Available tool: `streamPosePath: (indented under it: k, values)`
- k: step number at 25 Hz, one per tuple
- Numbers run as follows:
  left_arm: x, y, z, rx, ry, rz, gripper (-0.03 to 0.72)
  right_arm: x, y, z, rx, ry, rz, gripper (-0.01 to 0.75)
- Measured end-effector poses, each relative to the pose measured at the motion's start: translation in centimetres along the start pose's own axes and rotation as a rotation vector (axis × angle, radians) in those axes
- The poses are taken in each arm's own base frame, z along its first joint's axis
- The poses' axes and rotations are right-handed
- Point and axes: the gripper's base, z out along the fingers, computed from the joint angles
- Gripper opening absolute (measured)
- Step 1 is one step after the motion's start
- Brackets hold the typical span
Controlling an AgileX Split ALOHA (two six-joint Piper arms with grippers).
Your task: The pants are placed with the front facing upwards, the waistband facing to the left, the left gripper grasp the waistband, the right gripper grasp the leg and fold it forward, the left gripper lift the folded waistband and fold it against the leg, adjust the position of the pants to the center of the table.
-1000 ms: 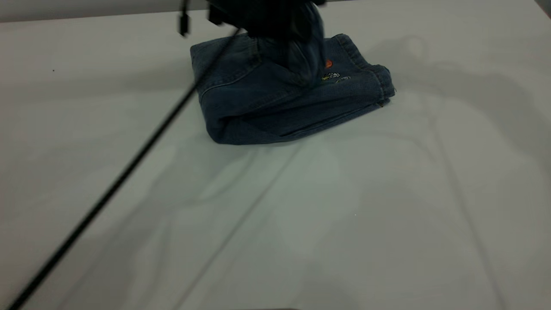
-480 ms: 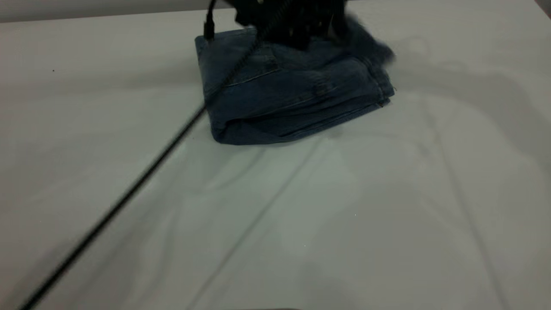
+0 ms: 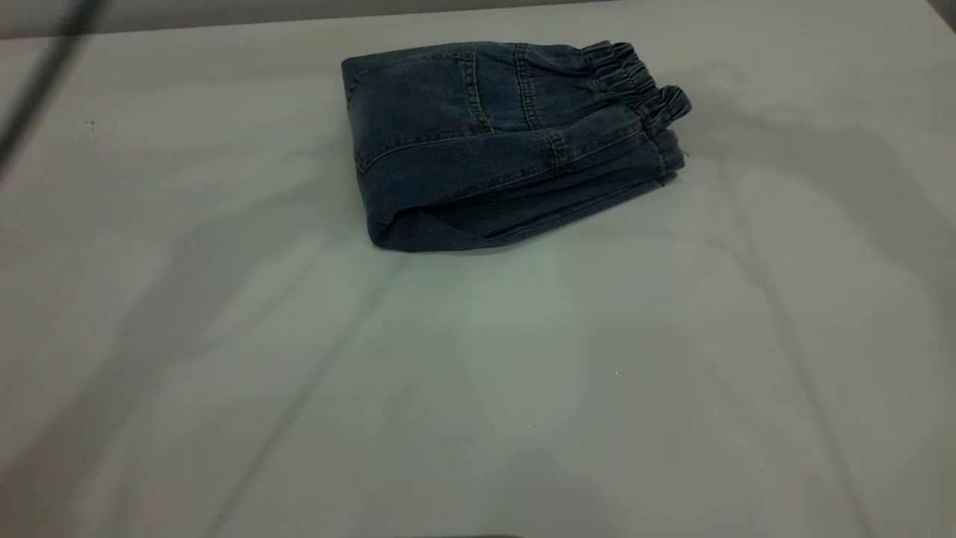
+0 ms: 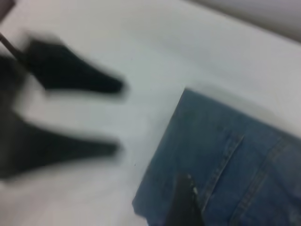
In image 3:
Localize blue denim pants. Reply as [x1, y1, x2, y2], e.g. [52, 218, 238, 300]
[341, 40, 692, 253]

